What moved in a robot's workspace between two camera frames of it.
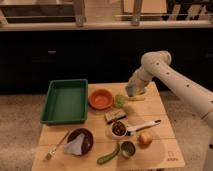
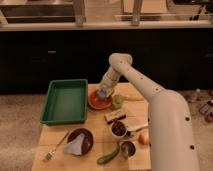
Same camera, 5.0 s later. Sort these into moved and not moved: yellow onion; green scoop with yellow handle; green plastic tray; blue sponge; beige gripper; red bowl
Moved: beige gripper; blue sponge
Not moved: green plastic tray; yellow onion; green scoop with yellow handle; red bowl
